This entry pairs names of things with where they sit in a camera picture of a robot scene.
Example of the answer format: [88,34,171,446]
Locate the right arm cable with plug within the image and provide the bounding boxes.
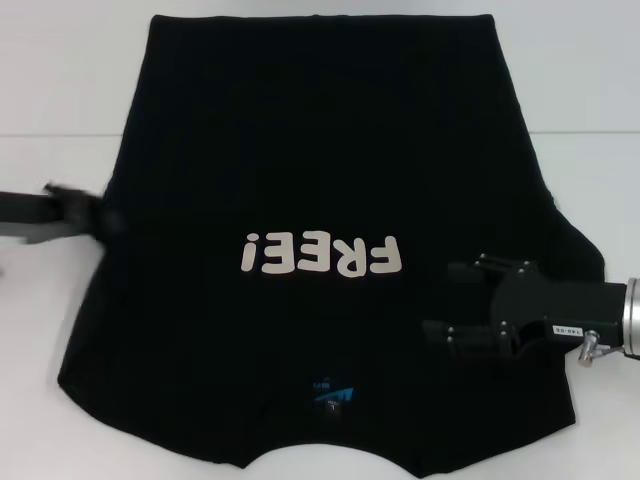
[576,328,626,370]

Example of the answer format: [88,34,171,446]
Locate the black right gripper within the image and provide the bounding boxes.
[422,252,629,372]

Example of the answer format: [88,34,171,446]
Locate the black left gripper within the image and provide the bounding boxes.
[0,182,127,246]

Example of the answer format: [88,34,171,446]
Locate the black shirt with FREE print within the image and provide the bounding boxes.
[57,13,607,480]

